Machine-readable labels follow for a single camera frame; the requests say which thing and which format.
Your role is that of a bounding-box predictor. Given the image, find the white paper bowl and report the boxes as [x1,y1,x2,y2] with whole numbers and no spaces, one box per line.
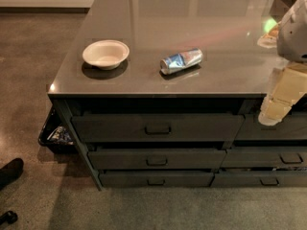
[83,40,130,70]

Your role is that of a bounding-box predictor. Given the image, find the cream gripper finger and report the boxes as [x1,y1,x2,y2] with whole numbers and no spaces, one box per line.
[258,62,307,127]

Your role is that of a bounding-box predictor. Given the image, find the crushed blue silver can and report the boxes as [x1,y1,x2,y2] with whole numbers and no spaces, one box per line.
[160,48,203,75]

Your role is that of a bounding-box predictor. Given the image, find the small black floor object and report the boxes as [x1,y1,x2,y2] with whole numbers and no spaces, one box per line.
[0,211,18,224]

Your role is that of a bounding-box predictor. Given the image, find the black shoe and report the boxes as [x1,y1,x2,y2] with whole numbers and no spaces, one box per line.
[0,158,24,190]

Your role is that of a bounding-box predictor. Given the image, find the black bin with trash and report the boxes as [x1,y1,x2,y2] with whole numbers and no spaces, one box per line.
[38,107,77,154]

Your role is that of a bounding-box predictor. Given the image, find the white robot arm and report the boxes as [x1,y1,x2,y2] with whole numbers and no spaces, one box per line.
[257,0,307,126]

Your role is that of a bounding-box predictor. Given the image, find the grey drawer cabinet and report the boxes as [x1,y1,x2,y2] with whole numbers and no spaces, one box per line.
[48,0,306,188]

